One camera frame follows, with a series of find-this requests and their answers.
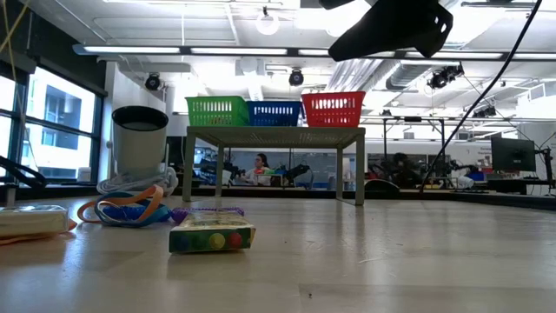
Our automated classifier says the purple coil wrist keychain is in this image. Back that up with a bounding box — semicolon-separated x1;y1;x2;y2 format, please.
169;206;245;225

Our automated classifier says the white coiled cord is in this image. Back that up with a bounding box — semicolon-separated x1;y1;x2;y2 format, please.
96;166;180;199

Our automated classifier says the black aluminium table frame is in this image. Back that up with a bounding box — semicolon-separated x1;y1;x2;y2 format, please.
0;182;556;213

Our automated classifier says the round white ceiling lamp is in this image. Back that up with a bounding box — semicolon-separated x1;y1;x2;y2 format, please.
255;6;281;37

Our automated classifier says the window with dark frame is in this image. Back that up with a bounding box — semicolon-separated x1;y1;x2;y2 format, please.
0;56;109;183

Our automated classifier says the red plastic basket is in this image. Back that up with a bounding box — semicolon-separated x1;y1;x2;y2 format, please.
300;90;367;129

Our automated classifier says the background black rig frame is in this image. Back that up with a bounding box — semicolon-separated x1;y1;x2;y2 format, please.
381;115;448;175

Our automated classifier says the white cylinder device dark top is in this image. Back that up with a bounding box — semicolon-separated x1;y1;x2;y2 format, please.
111;105;170;180

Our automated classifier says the green plastic basket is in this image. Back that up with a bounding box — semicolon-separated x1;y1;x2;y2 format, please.
184;95;250;128

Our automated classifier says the black computer monitor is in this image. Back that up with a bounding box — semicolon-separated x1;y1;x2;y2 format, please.
490;137;538;173

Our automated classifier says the silver ventilation duct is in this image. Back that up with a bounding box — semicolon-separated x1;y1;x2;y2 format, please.
325;0;479;92

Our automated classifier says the grey-green perforated riser shelf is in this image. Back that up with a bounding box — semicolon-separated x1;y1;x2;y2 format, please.
182;125;367;207

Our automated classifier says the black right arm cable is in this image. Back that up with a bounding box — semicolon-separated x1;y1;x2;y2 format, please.
364;0;544;195

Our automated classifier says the blue plastic basket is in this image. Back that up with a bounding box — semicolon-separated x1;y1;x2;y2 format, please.
246;100;304;128

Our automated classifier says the black ceiling camera cluster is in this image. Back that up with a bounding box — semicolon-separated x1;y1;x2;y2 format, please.
427;63;465;90
472;105;498;119

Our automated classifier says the person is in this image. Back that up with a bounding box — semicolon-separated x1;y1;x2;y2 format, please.
242;152;278;187
388;151;420;189

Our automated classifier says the long ceiling light bar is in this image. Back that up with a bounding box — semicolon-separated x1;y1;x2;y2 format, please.
72;42;556;62

